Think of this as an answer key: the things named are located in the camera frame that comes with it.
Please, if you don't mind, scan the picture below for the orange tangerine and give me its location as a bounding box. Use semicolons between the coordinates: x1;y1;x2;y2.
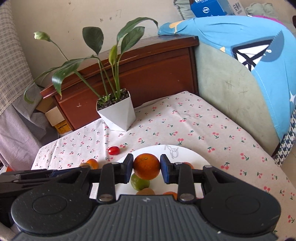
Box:
86;159;99;170
183;162;194;169
133;153;161;180
136;188;155;195
163;191;178;200

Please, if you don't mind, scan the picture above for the red cherry tomato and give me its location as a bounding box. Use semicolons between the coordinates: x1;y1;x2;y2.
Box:
107;146;120;156

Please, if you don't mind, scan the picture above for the green jujube fruit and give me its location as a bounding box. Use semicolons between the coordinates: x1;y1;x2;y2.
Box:
130;173;150;191

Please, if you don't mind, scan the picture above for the brown longan fruit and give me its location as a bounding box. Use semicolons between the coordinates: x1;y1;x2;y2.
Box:
79;163;91;168

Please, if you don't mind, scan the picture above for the white round plate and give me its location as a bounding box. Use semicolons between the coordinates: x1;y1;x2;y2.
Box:
89;145;209;199

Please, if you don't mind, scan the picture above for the checkered curtain fabric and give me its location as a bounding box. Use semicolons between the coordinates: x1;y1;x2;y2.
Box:
0;0;61;172

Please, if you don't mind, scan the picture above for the cherry print tablecloth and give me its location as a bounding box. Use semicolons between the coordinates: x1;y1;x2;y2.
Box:
32;91;295;237

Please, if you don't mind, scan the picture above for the white geometric plant pot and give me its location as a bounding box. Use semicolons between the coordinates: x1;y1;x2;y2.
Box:
96;89;136;132

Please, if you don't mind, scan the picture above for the cardboard box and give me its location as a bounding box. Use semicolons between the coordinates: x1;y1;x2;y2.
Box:
36;98;72;137

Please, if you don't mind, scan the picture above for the green sofa cushion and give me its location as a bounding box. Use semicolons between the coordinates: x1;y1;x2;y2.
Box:
195;43;280;155

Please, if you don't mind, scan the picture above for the dark wooden headboard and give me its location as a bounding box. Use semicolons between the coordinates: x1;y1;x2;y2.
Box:
41;35;199;130

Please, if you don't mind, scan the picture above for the green leafy plant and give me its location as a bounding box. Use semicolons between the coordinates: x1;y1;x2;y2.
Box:
23;17;158;105

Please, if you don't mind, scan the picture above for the blue printed blanket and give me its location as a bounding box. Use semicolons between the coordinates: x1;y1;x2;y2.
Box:
158;16;295;140

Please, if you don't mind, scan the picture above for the blue carton box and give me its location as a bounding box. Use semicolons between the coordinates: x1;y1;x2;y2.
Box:
190;0;247;18

